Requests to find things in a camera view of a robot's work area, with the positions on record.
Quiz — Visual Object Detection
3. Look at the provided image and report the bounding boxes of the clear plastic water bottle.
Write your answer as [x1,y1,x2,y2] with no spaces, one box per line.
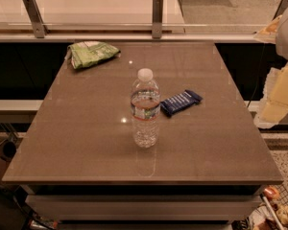
[131,68,160,149]

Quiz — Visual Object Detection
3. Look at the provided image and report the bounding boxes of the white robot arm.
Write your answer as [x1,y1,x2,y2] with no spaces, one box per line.
[253,8,288,128]

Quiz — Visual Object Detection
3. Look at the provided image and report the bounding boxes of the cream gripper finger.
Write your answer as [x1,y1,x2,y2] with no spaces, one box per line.
[253,15,281,44]
[253,62,288,128]

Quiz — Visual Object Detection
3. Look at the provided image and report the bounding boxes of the wire basket with items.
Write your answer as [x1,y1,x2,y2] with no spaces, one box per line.
[246,185,288,230]

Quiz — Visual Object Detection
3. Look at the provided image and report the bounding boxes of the left metal railing bracket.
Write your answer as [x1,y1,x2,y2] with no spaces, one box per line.
[22,0,48,38]

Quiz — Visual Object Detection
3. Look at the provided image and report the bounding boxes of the blue snack bar wrapper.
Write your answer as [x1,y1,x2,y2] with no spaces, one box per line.
[160,90,203,117]

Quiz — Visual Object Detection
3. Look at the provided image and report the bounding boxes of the right metal railing bracket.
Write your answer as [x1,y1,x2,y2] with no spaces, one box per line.
[274,0,288,18]

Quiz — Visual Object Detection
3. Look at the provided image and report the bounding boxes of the green jalapeno chip bag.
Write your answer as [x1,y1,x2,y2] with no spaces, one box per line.
[65,41,120,70]

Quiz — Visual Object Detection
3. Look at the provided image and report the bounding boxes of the middle metal railing bracket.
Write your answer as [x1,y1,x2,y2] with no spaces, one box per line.
[152,0,163,39]

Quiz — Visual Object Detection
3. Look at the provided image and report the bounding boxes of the metal railing bracket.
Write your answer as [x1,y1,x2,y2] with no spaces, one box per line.
[152,0,163,39]
[274,0,288,18]
[22,0,48,38]

